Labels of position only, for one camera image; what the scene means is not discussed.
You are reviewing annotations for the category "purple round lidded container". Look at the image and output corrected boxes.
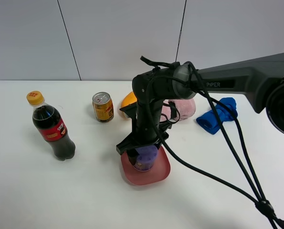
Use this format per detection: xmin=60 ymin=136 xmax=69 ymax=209
xmin=134 ymin=145 xmax=158 ymax=171

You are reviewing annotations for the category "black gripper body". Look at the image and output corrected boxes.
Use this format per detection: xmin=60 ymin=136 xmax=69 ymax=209
xmin=116 ymin=100 xmax=172 ymax=155

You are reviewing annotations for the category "pink rolled towel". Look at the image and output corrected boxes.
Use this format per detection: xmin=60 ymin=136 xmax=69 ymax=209
xmin=160 ymin=98 xmax=196 ymax=122

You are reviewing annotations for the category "orange fruit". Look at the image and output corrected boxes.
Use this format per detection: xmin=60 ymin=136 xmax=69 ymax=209
xmin=120 ymin=91 xmax=137 ymax=108

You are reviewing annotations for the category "cola bottle yellow cap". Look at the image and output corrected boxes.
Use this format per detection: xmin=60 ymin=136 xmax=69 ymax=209
xmin=26 ymin=91 xmax=75 ymax=161

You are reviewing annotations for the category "red square plate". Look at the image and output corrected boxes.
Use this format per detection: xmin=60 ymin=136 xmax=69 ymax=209
xmin=121 ymin=146 xmax=170 ymax=186

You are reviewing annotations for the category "blue rolled towel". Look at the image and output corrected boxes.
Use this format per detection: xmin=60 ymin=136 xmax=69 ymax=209
xmin=196 ymin=97 xmax=238 ymax=135

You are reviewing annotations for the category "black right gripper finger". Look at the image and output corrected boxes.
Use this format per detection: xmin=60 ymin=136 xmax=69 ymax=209
xmin=127 ymin=149 xmax=137 ymax=166

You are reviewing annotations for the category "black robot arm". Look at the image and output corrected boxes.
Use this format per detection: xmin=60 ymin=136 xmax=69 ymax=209
xmin=116 ymin=53 xmax=284 ymax=154

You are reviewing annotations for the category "gold drink can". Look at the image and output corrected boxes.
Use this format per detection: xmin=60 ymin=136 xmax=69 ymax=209
xmin=92 ymin=92 xmax=114 ymax=123

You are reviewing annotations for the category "black cable bundle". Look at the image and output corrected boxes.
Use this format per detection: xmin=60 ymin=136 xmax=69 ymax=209
xmin=140 ymin=55 xmax=284 ymax=229

